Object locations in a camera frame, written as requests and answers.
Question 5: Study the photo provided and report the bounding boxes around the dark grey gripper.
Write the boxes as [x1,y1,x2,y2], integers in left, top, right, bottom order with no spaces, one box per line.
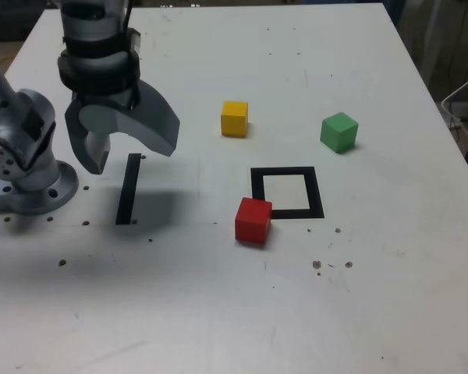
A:
[64,77,182,175]

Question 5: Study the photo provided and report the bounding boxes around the yellow cube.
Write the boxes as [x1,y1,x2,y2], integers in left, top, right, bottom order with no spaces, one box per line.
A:
[220,101,250,138]

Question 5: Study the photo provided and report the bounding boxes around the red cube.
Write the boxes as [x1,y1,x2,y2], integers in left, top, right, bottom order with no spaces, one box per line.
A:
[234,196,274,245]

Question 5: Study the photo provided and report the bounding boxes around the green cube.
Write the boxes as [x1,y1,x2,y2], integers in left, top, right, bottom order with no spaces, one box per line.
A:
[320,111,360,154]

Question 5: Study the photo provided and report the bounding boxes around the black tape square outline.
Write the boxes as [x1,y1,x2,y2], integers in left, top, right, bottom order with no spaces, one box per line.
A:
[250,166,325,219]

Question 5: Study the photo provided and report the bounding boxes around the black tape strip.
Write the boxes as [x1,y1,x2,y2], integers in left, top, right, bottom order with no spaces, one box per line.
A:
[115,153,142,226]

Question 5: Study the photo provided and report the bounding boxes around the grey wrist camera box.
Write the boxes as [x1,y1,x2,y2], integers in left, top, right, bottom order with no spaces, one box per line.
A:
[126,27,144,59]

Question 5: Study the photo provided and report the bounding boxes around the white cable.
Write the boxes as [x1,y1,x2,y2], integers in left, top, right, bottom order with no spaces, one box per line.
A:
[440,64,468,147]

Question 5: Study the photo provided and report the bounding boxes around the black hanging cable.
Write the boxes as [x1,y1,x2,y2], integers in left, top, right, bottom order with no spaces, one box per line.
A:
[446,0,467,97]

